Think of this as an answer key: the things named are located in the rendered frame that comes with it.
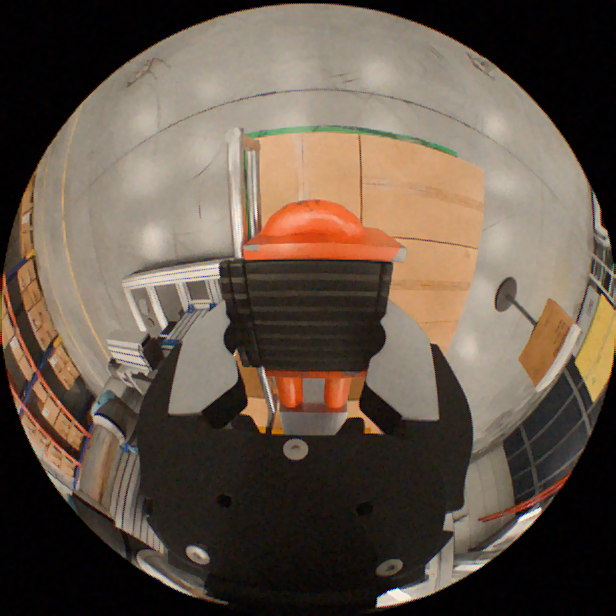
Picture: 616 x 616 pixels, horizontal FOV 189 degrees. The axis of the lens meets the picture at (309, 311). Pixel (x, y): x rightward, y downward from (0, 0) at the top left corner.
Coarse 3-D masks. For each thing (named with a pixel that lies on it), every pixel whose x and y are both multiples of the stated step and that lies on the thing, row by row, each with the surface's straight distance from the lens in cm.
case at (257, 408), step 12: (240, 372) 50; (252, 372) 50; (252, 384) 47; (360, 384) 47; (252, 396) 45; (348, 396) 44; (252, 408) 49; (264, 408) 48; (348, 408) 46; (264, 420) 53; (276, 420) 52; (372, 432) 60
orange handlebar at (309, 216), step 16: (288, 208) 11; (304, 208) 10; (320, 208) 10; (336, 208) 11; (272, 224) 11; (288, 224) 10; (304, 224) 10; (320, 224) 10; (336, 224) 10; (352, 224) 11; (288, 384) 17; (336, 384) 16; (288, 400) 18; (336, 400) 18
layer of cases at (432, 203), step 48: (288, 144) 79; (336, 144) 79; (384, 144) 83; (288, 192) 77; (336, 192) 77; (384, 192) 81; (432, 192) 89; (480, 192) 107; (432, 240) 92; (432, 288) 100; (432, 336) 117
